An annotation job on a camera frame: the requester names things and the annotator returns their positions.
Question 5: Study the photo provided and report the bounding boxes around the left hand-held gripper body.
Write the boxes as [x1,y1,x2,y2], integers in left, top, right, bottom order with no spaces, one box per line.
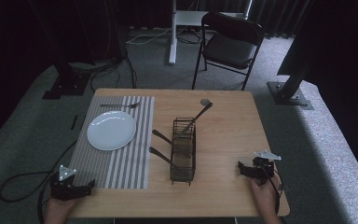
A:
[49,164,89,202]

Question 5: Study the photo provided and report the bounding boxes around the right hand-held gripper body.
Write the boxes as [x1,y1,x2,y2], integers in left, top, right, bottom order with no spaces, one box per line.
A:
[249,149,283,188]

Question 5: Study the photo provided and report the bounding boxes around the person's left hand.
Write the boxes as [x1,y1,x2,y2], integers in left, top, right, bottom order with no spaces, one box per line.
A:
[43,197,79,224]

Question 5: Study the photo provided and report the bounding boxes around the person's right hand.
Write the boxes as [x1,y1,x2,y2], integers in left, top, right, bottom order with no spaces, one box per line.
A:
[249,177,282,224]

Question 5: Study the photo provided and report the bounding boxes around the grey striped placemat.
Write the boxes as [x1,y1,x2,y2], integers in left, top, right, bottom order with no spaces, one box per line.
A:
[68,95,156,189]

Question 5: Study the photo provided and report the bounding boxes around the white round plate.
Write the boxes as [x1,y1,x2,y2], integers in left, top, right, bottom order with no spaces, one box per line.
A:
[86,110,137,152]

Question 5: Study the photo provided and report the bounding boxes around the black metal stand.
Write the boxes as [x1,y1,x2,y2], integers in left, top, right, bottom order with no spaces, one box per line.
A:
[42,0,91,101]
[267,64,314,111]

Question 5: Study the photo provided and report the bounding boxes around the silver fork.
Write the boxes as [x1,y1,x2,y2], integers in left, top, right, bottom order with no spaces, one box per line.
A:
[100,102,142,109]

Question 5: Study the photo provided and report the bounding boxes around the black folding chair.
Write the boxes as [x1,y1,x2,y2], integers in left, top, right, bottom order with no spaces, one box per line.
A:
[191,11,266,91]

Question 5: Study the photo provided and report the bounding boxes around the dark wire cutlery rack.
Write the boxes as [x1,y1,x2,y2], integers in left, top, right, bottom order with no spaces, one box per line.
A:
[169,117,198,187]

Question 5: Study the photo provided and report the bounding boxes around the black looped floor cable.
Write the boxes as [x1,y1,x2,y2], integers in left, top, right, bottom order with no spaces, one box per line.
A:
[0,170,54,203]

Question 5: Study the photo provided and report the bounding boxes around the long dark-handled utensil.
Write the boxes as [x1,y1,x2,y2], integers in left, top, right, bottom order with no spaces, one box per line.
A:
[178,103,214,138]

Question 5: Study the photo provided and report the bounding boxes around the black floor cable bundle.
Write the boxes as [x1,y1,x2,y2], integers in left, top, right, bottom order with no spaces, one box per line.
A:
[89,46,138,93]

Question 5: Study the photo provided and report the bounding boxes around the white floor cable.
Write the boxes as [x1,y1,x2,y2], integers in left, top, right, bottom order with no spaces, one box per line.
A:
[125,27,172,45]

